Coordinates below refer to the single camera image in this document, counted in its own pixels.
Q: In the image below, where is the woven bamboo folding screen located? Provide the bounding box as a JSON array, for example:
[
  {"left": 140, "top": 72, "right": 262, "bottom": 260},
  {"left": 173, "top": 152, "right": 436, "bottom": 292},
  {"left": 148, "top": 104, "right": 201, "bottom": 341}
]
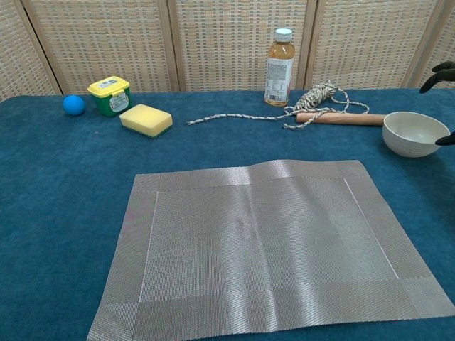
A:
[{"left": 0, "top": 0, "right": 455, "bottom": 104}]

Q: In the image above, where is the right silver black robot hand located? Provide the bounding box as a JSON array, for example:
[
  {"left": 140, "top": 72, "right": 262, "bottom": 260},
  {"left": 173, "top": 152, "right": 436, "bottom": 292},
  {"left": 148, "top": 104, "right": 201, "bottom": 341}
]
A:
[{"left": 419, "top": 60, "right": 455, "bottom": 146}]

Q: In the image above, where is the green container with yellow lid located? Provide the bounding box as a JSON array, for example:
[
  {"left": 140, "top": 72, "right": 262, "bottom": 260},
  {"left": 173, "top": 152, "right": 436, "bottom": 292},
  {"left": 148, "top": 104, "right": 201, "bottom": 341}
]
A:
[{"left": 87, "top": 75, "right": 132, "bottom": 117}]

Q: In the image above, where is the wooden dowel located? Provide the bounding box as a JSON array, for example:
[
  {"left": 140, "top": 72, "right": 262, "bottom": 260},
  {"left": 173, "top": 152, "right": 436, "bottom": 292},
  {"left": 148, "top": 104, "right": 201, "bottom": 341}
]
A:
[{"left": 295, "top": 112, "right": 388, "bottom": 127}]

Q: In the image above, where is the small blue ball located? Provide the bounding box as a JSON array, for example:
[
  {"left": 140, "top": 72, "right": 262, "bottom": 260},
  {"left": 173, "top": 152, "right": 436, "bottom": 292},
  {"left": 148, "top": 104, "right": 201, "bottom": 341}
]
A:
[{"left": 62, "top": 94, "right": 86, "bottom": 117}]

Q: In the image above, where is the cream round bowl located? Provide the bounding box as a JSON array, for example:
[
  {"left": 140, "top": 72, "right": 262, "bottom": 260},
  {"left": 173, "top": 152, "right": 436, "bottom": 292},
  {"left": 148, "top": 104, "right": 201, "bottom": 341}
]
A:
[{"left": 382, "top": 111, "right": 451, "bottom": 158}]

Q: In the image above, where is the yellow sponge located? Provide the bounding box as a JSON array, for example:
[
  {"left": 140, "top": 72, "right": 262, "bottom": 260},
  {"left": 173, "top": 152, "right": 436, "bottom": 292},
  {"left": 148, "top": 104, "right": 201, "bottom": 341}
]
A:
[{"left": 119, "top": 103, "right": 174, "bottom": 139}]

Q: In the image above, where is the tea bottle with white cap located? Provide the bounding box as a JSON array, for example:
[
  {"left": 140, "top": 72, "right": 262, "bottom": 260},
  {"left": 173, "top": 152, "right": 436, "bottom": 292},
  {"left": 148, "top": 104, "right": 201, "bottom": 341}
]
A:
[{"left": 264, "top": 28, "right": 295, "bottom": 107}]

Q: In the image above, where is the grey woven placemat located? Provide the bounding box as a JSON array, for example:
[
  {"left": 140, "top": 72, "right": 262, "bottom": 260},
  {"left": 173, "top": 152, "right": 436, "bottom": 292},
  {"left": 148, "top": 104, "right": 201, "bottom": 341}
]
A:
[{"left": 86, "top": 159, "right": 455, "bottom": 341}]

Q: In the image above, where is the speckled braided rope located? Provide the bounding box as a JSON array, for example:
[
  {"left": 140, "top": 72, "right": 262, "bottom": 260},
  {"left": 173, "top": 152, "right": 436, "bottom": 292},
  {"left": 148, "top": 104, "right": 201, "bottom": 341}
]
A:
[{"left": 186, "top": 80, "right": 370, "bottom": 131}]

